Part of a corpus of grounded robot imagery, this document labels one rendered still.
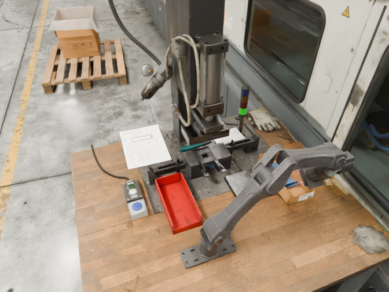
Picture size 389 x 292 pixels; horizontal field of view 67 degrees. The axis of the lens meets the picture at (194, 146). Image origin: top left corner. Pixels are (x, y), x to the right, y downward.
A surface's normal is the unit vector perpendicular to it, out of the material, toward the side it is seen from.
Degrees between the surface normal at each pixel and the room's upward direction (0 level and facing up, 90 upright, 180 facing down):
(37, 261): 0
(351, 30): 90
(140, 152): 1
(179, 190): 0
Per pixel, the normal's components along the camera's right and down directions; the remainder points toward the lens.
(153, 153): 0.00, -0.76
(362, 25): -0.95, 0.20
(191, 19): 0.36, 0.62
